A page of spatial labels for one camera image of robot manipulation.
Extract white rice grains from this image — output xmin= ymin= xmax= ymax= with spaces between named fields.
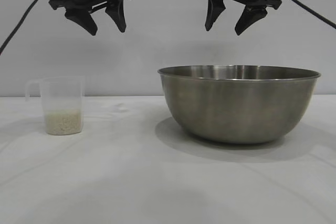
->
xmin=45 ymin=109 xmax=84 ymax=135

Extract stainless steel mixing bowl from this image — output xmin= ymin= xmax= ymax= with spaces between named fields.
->
xmin=157 ymin=64 xmax=322 ymax=145

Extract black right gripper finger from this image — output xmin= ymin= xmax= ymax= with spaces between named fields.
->
xmin=204 ymin=0 xmax=226 ymax=32
xmin=234 ymin=5 xmax=268 ymax=36

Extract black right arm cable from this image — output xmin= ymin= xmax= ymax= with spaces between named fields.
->
xmin=272 ymin=0 xmax=336 ymax=29

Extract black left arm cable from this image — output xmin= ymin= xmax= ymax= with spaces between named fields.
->
xmin=0 ymin=0 xmax=53 ymax=56

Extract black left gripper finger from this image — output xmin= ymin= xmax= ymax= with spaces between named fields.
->
xmin=65 ymin=8 xmax=99 ymax=36
xmin=104 ymin=0 xmax=127 ymax=33

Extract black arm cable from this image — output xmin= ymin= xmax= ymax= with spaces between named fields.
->
xmin=0 ymin=0 xmax=53 ymax=56
xmin=272 ymin=0 xmax=336 ymax=29

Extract clear plastic measuring cup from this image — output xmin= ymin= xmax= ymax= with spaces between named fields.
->
xmin=25 ymin=76 xmax=85 ymax=135

